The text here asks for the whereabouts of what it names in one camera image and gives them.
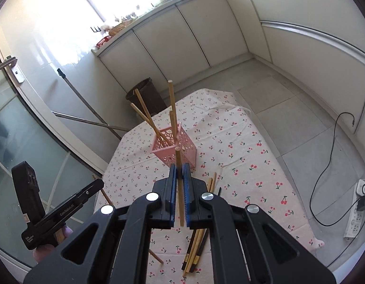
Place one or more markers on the kitchen window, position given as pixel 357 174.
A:
pixel 111 0

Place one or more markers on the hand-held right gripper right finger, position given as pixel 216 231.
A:
pixel 186 195

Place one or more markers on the white power strip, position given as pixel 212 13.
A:
pixel 356 216

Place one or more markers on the metal mop pole black clip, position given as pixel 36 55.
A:
pixel 81 97

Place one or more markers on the white cabinet with plain doors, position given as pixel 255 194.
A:
pixel 170 44

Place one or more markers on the frosted glass sliding door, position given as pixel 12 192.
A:
pixel 28 142

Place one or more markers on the dark brown trash bin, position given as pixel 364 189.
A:
pixel 151 94

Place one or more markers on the wicker basket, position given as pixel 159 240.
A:
pixel 118 28

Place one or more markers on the red plastic basket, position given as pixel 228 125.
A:
pixel 103 42

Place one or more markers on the black plug adapter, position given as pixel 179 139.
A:
pixel 364 202

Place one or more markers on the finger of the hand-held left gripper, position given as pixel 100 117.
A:
pixel 25 186
pixel 92 190

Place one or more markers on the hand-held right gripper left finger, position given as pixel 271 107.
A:
pixel 173 192

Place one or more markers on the cherry print tablecloth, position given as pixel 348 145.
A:
pixel 244 159

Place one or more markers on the pink perforated plastic holder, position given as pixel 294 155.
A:
pixel 182 156

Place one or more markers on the white kitchen countertop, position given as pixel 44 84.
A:
pixel 158 14

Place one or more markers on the plain metal pole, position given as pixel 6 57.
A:
pixel 90 120

